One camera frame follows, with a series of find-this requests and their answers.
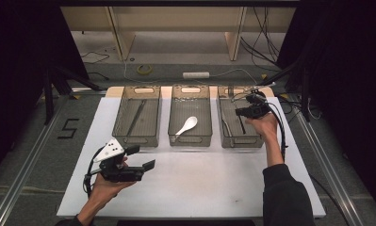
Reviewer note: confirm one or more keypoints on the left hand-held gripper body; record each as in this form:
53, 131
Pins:
111, 150

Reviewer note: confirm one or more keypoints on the clear grey plastic bin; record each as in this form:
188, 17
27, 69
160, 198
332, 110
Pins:
242, 142
190, 142
137, 141

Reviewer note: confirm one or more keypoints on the white ceramic spoon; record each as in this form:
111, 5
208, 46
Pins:
190, 121

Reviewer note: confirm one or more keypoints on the beige wooden shelf unit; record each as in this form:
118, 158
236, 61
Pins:
176, 19

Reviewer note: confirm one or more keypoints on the metal floor rail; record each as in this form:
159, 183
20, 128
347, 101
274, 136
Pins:
19, 185
333, 175

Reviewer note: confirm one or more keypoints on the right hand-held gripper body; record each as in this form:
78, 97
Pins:
258, 110

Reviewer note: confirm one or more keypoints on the person's left hand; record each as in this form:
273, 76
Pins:
108, 190

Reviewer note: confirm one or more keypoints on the yellow tape roll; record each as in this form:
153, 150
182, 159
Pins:
138, 69

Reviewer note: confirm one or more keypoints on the metal chopstick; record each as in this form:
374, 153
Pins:
137, 116

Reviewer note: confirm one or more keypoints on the person's right hand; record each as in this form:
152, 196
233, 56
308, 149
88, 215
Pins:
267, 127

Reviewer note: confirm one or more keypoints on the black curtain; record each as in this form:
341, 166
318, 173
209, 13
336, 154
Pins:
349, 62
16, 62

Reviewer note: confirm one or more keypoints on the black metal stand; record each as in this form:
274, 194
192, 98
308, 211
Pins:
305, 94
47, 94

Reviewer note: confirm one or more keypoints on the white power strip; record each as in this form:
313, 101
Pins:
195, 75

